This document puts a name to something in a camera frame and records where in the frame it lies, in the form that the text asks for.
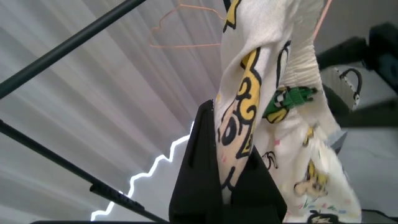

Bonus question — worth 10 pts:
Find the cream printed garment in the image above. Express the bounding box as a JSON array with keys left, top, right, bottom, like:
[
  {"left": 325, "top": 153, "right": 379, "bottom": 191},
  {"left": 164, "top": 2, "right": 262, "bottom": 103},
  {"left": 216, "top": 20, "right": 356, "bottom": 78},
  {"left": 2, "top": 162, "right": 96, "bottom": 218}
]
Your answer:
[{"left": 213, "top": 0, "right": 363, "bottom": 223}]

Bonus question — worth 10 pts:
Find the black clothes rack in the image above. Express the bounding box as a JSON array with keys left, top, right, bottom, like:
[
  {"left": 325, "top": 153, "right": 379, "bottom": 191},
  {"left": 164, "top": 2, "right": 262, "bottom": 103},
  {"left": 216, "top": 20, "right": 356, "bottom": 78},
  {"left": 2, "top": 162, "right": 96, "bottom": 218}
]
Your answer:
[{"left": 0, "top": 0, "right": 169, "bottom": 223}]

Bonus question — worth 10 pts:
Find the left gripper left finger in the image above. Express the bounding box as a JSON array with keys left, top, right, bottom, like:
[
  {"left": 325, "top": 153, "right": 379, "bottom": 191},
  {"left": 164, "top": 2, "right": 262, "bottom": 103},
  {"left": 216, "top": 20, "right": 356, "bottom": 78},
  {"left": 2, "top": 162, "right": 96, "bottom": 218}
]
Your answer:
[{"left": 169, "top": 99, "right": 224, "bottom": 222}]

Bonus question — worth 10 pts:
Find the white curtain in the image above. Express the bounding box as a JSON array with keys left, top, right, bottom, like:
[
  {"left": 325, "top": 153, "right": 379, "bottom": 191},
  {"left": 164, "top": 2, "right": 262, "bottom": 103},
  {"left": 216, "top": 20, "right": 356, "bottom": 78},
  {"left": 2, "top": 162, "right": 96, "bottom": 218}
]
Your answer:
[{"left": 0, "top": 0, "right": 229, "bottom": 223}]

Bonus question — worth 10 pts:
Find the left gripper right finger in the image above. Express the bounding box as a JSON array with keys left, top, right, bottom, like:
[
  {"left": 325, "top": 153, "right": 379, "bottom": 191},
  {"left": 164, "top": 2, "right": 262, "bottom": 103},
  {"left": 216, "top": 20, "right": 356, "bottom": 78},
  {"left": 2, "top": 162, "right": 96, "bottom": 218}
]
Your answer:
[{"left": 231, "top": 146, "right": 287, "bottom": 222}]

